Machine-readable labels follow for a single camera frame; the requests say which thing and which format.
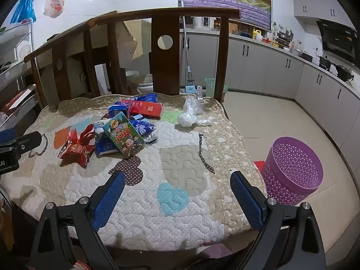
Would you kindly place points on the black range hood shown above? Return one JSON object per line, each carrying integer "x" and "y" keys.
{"x": 337, "y": 40}

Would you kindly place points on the long red box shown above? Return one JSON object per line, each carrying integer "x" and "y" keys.
{"x": 147, "y": 109}

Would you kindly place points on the red white carton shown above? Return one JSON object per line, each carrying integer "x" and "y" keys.
{"x": 17, "y": 99}

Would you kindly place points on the cardboard box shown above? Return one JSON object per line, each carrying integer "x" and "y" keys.
{"x": 126, "y": 36}

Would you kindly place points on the silver grey carton box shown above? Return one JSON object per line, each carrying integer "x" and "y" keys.
{"x": 123, "y": 137}

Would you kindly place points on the red snack wrapper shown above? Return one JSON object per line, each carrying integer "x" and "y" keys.
{"x": 77, "y": 146}

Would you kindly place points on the small clear plastic bottle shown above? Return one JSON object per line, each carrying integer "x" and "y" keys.
{"x": 200, "y": 92}

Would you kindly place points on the clear plastic wrap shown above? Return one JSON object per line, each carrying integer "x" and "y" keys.
{"x": 205, "y": 121}

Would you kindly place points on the dish rack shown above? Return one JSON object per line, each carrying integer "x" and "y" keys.
{"x": 282, "y": 36}

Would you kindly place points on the grey kitchen base cabinets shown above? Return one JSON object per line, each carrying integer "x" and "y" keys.
{"x": 253, "y": 62}

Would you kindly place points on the blue white plastic packet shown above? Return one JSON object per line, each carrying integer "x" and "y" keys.
{"x": 102, "y": 144}

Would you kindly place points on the small blue wrapper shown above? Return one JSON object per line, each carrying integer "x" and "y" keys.
{"x": 137, "y": 117}

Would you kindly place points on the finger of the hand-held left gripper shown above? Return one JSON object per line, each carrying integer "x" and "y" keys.
{"x": 28, "y": 142}

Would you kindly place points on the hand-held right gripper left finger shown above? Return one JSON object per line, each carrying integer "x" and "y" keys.
{"x": 108, "y": 202}

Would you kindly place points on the white bucket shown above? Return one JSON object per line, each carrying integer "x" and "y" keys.
{"x": 132, "y": 80}

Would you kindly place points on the quilted heart pattern blanket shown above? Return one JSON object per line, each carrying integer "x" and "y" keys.
{"x": 174, "y": 168}

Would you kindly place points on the hanging blue plastic bag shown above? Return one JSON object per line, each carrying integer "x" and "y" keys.
{"x": 25, "y": 5}

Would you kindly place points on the blue tissue packet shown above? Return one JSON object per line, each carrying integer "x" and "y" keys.
{"x": 144, "y": 129}

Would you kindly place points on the clear plastic bag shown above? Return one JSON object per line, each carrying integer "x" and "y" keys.
{"x": 192, "y": 105}

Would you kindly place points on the wooden bench backrest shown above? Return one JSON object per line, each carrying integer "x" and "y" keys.
{"x": 166, "y": 70}

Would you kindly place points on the black wok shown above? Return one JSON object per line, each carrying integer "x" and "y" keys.
{"x": 344, "y": 71}

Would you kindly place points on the purple perforated basket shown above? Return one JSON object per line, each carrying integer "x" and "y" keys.
{"x": 292, "y": 171}

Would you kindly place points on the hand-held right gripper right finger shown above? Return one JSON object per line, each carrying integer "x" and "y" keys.
{"x": 247, "y": 202}

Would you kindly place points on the flat mop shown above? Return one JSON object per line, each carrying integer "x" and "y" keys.
{"x": 186, "y": 59}

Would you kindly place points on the blue snack pouch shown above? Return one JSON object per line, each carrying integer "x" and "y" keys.
{"x": 119, "y": 109}

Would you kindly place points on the white rice cooker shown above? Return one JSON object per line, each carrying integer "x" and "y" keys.
{"x": 204, "y": 22}

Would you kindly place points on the yellow bottle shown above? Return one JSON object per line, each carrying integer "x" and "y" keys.
{"x": 256, "y": 33}

